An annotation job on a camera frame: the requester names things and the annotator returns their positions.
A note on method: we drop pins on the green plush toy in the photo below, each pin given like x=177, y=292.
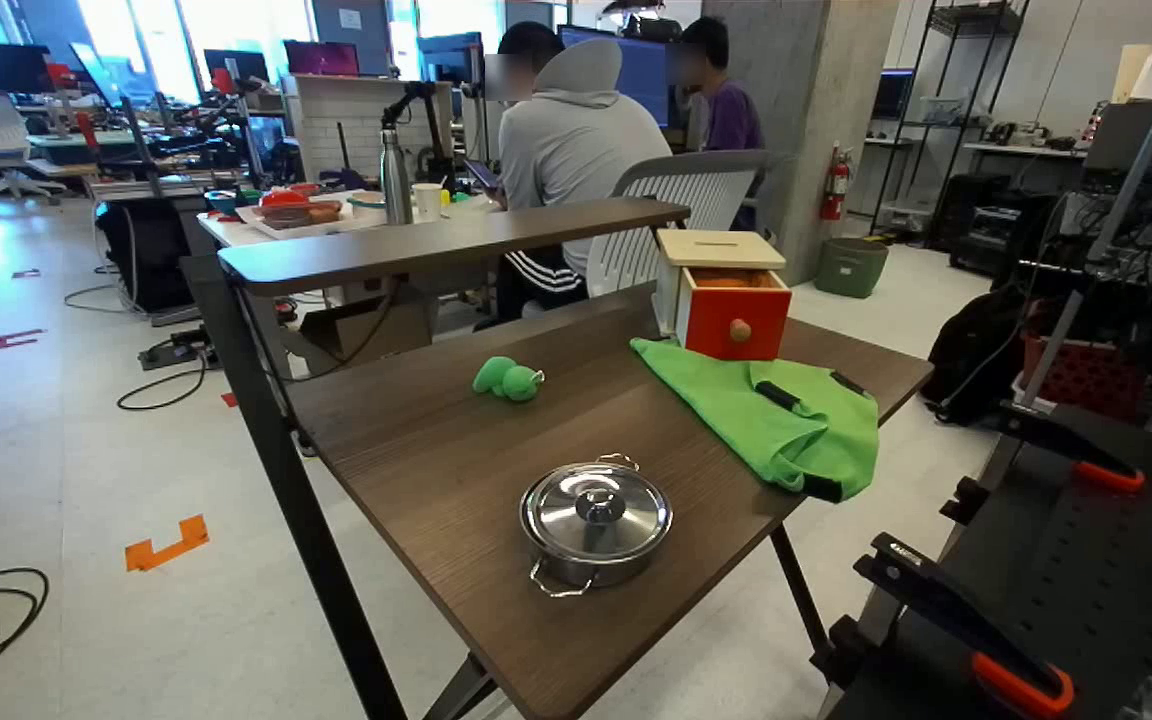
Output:
x=508, y=382

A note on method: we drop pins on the wooden shelf board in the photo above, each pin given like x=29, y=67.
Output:
x=413, y=244

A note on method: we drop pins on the person in purple shirt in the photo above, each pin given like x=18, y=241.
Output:
x=728, y=115

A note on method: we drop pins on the person in grey hoodie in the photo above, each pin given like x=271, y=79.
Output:
x=567, y=139

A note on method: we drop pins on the black orange clamp near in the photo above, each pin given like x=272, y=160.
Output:
x=996, y=658

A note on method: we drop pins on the black metal shelving rack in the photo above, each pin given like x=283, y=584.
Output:
x=935, y=100

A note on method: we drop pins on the red tray with items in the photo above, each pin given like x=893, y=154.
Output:
x=293, y=205

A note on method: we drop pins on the black orange clamp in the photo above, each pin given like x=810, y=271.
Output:
x=996, y=658
x=1092, y=461

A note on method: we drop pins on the steel pot with lid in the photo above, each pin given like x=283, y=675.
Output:
x=595, y=526

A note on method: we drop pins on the white cup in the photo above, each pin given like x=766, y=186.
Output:
x=431, y=201

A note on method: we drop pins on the green cloth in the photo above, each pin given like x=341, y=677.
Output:
x=793, y=427

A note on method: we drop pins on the green storage bin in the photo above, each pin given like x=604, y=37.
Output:
x=850, y=267

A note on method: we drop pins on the black backpack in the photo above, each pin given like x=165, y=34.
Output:
x=977, y=358

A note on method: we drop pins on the black orange clamp far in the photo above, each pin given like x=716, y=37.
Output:
x=1092, y=461

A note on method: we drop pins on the computer monitor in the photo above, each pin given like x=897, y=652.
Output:
x=647, y=72

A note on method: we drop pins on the red fire extinguisher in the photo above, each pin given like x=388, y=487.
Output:
x=833, y=191

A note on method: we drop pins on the steel water bottle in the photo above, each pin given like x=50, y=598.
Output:
x=394, y=178

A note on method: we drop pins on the orange wooden drawer box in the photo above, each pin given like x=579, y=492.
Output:
x=728, y=292

